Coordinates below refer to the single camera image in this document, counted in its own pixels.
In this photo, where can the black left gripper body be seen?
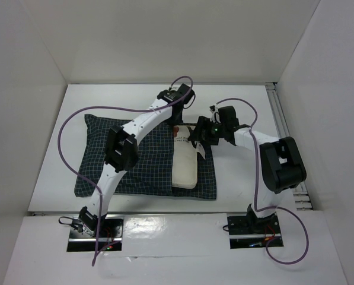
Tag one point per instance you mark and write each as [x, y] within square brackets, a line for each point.
[176, 118]

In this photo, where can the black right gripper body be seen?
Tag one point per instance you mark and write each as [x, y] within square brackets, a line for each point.
[200, 133]

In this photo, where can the cream pillow with bear print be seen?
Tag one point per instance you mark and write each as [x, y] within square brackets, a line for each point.
[185, 162]

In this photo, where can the dark checked pillowcase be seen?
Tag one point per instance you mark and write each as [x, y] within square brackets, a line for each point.
[152, 175]

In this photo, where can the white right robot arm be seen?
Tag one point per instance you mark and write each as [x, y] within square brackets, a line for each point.
[278, 162]

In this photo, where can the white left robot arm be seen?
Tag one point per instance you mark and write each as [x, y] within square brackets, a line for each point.
[121, 151]

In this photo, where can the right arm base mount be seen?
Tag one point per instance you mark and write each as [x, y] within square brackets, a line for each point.
[244, 236]

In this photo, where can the aluminium frame rail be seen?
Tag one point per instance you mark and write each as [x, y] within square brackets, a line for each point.
[294, 160]

